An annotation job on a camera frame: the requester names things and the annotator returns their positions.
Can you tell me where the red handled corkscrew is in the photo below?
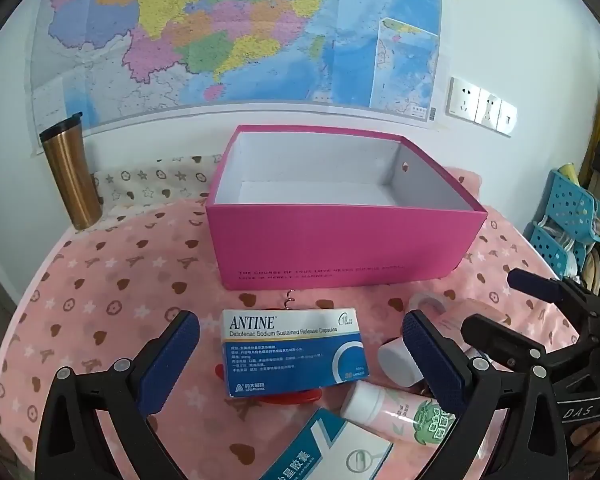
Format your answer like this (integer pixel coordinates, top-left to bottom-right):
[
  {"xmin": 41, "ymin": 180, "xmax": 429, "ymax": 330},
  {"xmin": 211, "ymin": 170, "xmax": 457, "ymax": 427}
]
[{"xmin": 215, "ymin": 290, "xmax": 323, "ymax": 406}]

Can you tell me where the white plastic bottle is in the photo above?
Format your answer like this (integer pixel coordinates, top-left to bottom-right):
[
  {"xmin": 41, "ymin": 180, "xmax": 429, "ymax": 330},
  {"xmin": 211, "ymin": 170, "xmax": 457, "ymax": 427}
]
[{"xmin": 378, "ymin": 337, "xmax": 423, "ymax": 388}]

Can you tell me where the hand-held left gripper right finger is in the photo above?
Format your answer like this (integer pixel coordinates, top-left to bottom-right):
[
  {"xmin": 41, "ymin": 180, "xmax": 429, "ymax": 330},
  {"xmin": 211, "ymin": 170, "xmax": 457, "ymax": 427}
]
[{"xmin": 401, "ymin": 310, "xmax": 571, "ymax": 480}]

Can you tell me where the pink bottle with white cap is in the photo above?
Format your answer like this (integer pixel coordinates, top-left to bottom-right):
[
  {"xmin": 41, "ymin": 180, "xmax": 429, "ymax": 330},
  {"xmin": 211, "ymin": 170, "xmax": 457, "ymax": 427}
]
[{"xmin": 340, "ymin": 381, "xmax": 456, "ymax": 446}]

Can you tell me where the white tape roll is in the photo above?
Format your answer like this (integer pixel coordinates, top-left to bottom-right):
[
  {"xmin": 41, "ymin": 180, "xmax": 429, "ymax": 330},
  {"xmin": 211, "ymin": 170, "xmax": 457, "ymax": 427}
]
[{"xmin": 409, "ymin": 292, "xmax": 448, "ymax": 320}]

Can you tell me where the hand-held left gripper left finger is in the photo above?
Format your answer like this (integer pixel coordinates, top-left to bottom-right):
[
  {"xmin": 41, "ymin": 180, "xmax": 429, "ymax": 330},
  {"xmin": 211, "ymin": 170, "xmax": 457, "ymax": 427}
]
[{"xmin": 37, "ymin": 310, "xmax": 201, "ymax": 480}]

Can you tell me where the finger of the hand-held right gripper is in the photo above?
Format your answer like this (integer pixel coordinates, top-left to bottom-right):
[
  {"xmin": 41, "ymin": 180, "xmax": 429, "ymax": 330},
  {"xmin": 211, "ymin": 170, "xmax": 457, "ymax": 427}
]
[
  {"xmin": 461, "ymin": 313, "xmax": 576, "ymax": 373},
  {"xmin": 507, "ymin": 267, "xmax": 600, "ymax": 321}
]

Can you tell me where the white wall faceplate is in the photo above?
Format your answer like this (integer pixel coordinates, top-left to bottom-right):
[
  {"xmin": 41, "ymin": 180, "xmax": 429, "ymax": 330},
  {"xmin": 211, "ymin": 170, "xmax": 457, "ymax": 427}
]
[{"xmin": 497, "ymin": 100, "xmax": 517, "ymax": 136}]

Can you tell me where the teal white medicine box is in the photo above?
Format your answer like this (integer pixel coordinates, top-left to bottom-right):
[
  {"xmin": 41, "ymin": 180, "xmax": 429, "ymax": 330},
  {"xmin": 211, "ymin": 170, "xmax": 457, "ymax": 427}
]
[{"xmin": 272, "ymin": 407, "xmax": 396, "ymax": 480}]

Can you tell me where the pink cardboard box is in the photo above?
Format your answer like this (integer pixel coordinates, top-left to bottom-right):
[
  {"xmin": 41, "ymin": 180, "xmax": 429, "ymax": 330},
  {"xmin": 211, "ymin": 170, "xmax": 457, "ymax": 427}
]
[{"xmin": 205, "ymin": 125, "xmax": 488, "ymax": 291}]

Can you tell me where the cream printed cloth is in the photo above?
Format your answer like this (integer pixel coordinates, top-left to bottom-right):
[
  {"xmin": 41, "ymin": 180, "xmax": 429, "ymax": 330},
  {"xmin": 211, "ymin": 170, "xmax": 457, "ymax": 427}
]
[{"xmin": 90, "ymin": 152, "xmax": 226, "ymax": 216}]

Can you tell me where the colourful wall map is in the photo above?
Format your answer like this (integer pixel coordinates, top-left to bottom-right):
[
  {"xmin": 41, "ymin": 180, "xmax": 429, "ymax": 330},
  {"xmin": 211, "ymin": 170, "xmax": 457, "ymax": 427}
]
[{"xmin": 22, "ymin": 0, "xmax": 443, "ymax": 156}]

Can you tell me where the gold metal tumbler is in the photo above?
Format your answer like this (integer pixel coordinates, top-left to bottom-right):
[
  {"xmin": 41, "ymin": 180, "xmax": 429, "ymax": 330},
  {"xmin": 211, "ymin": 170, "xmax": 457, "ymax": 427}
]
[{"xmin": 39, "ymin": 112, "xmax": 103, "ymax": 231}]

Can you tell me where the blue white medicine box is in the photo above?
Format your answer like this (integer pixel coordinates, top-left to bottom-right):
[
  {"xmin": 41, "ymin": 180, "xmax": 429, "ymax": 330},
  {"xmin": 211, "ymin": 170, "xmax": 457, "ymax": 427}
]
[{"xmin": 221, "ymin": 306, "xmax": 371, "ymax": 399}]

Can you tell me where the white wall socket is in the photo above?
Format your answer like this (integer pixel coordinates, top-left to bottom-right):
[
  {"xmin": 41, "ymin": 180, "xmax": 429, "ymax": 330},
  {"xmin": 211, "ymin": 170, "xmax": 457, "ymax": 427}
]
[
  {"xmin": 447, "ymin": 76, "xmax": 481, "ymax": 121},
  {"xmin": 475, "ymin": 91, "xmax": 502, "ymax": 128}
]

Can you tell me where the pink printed cloth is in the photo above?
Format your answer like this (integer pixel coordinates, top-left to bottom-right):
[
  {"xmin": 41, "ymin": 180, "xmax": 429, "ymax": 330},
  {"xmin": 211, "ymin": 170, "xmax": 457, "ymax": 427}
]
[{"xmin": 0, "ymin": 165, "xmax": 581, "ymax": 480}]

